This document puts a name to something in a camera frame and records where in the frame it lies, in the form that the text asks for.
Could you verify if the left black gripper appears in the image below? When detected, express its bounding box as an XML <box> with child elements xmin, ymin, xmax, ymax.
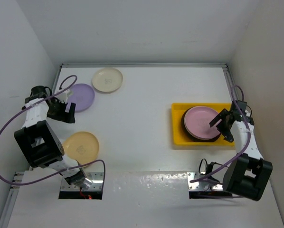
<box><xmin>47</xmin><ymin>97</ymin><xmax>75</xmax><ymax>124</ymax></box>

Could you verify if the pink plastic plate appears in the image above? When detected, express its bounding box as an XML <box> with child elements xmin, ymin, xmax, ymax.
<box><xmin>183</xmin><ymin>106</ymin><xmax>220</xmax><ymax>141</ymax></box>

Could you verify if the orange plastic plate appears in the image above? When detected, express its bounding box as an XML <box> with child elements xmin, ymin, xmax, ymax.
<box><xmin>62</xmin><ymin>131</ymin><xmax>100</xmax><ymax>164</ymax></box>

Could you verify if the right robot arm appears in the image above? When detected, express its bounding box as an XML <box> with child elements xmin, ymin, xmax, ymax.
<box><xmin>209</xmin><ymin>100</ymin><xmax>273</xmax><ymax>201</ymax></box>

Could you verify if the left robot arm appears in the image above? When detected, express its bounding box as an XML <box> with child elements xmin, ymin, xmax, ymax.
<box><xmin>14</xmin><ymin>86</ymin><xmax>92</xmax><ymax>190</ymax></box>

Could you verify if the yellow plastic bin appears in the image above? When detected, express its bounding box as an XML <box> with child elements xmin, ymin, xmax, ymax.
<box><xmin>170</xmin><ymin>103</ymin><xmax>235</xmax><ymax>147</ymax></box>

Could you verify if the far purple plastic plate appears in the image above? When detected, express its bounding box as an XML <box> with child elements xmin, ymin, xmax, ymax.
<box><xmin>66</xmin><ymin>83</ymin><xmax>95</xmax><ymax>112</ymax></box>

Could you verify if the cream plastic plate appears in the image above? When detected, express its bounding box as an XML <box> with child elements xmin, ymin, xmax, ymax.
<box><xmin>92</xmin><ymin>67</ymin><xmax>123</xmax><ymax>93</ymax></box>

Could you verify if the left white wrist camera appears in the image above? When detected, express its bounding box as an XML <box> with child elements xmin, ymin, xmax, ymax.
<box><xmin>55</xmin><ymin>89</ymin><xmax>73</xmax><ymax>104</ymax></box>

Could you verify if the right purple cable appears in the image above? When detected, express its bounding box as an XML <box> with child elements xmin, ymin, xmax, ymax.
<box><xmin>189</xmin><ymin>85</ymin><xmax>252</xmax><ymax>198</ymax></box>

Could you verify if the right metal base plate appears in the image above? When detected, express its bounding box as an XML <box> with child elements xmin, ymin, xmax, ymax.
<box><xmin>187</xmin><ymin>172</ymin><xmax>223</xmax><ymax>192</ymax></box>

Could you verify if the metal base plate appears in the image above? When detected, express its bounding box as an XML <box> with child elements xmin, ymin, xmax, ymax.
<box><xmin>60</xmin><ymin>172</ymin><xmax>104</xmax><ymax>192</ymax></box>
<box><xmin>187</xmin><ymin>172</ymin><xmax>223</xmax><ymax>192</ymax></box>

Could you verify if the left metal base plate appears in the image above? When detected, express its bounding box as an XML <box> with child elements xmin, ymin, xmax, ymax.
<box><xmin>60</xmin><ymin>172</ymin><xmax>104</xmax><ymax>192</ymax></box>

